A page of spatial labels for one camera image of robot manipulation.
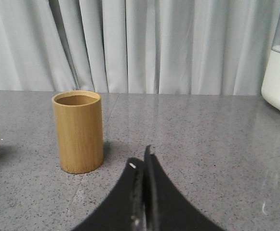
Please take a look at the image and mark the white pleated curtain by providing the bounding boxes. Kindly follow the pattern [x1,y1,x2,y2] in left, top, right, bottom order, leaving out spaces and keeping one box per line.
[0,0,280,95]

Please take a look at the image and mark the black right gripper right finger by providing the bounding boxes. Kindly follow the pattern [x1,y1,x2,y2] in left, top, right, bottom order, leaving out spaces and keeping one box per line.
[144,145,222,231]

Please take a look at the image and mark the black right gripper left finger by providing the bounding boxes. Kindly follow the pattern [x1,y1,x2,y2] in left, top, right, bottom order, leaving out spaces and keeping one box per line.
[74,158,144,231]

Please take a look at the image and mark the bamboo cylindrical holder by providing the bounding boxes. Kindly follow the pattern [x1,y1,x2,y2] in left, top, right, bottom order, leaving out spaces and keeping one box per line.
[52,90,104,174]

